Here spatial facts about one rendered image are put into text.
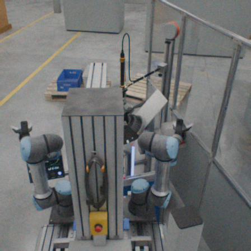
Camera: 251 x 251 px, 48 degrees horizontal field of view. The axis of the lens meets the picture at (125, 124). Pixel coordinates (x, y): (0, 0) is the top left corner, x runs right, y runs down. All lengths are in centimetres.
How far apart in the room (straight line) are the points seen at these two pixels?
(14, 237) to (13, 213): 32
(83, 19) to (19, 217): 735
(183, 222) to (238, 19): 739
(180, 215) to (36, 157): 121
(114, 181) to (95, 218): 23
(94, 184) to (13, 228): 218
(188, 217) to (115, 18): 906
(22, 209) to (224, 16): 624
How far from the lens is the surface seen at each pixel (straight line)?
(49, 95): 555
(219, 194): 267
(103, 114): 113
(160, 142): 159
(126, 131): 251
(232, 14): 775
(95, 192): 140
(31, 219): 347
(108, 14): 949
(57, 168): 222
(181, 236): 55
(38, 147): 162
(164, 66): 285
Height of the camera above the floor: 262
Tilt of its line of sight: 34 degrees down
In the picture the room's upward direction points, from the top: 1 degrees clockwise
